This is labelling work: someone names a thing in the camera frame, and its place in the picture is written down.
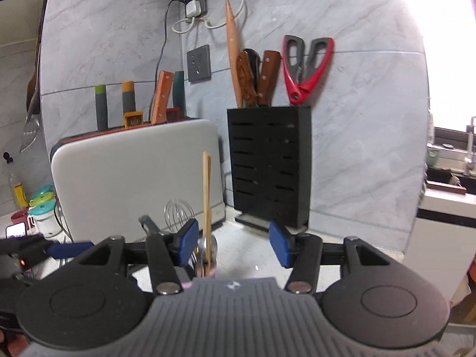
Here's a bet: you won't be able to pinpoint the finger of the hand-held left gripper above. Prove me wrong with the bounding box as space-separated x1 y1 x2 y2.
26 235 96 264

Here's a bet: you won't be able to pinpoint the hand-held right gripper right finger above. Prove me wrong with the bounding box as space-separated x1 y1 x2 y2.
268 221 393 294

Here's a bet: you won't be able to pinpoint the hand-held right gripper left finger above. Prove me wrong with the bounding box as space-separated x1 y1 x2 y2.
76 219 200 295

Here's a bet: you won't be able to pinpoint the steel spoon with wooden handle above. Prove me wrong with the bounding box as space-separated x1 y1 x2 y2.
197 236 212 268

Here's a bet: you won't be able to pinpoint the steel wire whisk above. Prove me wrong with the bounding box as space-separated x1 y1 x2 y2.
164 199 194 233

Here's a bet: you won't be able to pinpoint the pink mesh utensil holder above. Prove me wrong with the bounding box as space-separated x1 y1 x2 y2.
181 268 217 290

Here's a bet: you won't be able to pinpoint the bamboo chopstick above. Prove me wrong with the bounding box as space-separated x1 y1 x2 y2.
202 151 209 279
205 154 213 272

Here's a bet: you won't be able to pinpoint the smartphone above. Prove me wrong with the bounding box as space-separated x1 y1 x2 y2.
5 222 28 239

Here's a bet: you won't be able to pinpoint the white jar with teal lid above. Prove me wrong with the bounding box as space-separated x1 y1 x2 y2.
28 201 60 236

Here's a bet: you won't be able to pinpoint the green lidded container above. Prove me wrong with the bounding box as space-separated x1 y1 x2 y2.
29 193 56 209

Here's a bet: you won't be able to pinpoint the yellow oil bottle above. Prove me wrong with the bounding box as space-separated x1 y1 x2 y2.
4 152 28 209

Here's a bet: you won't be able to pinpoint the black slotted knife block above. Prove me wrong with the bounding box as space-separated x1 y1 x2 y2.
227 107 312 231

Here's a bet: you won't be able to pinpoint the white knife steriliser appliance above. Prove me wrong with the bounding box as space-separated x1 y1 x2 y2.
50 119 227 242

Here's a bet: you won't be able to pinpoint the hanging metal spatula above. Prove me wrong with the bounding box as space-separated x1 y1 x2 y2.
20 33 41 153

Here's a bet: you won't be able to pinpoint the small orange timer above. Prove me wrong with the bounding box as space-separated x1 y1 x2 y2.
124 112 144 129

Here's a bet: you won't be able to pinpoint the red kitchen scissors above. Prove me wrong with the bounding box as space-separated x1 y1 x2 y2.
281 35 334 105

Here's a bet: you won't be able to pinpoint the white sink cabinet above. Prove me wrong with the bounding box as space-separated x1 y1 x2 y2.
413 188 476 307

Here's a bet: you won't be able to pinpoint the brown wooden tray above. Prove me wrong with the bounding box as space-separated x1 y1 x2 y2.
426 179 468 195

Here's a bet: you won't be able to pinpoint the green cup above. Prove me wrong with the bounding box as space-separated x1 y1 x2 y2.
427 144 442 168

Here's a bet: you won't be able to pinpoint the wooden rolling pin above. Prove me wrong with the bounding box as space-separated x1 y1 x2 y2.
225 0 244 108

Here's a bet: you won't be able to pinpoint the steel sink faucet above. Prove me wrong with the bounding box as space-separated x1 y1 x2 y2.
464 116 476 176

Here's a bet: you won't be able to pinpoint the window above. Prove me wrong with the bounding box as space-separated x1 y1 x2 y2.
428 0 476 134

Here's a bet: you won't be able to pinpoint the grey knife handle green tip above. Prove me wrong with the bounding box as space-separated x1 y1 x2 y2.
95 85 109 131

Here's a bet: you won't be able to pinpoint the riveted orange wooden knife handle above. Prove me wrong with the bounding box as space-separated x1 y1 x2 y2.
150 71 175 125

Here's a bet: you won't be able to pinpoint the dark teal knife handle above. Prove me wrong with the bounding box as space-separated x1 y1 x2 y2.
172 71 187 118

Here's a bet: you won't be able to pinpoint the grey knife handle orange tip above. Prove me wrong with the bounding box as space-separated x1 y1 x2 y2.
122 81 136 120

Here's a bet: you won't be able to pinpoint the patterned wooden knife handle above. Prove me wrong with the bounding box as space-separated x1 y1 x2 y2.
238 51 257 108

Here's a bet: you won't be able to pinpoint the brown riveted knife handle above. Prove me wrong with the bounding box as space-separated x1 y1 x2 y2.
257 50 281 107

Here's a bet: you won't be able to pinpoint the black knife handle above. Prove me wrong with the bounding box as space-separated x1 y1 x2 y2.
243 48 263 107

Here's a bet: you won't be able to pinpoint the black power cable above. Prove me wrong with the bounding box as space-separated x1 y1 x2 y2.
151 0 187 116

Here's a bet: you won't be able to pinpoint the white cable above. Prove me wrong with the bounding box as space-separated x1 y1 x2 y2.
172 0 246 34

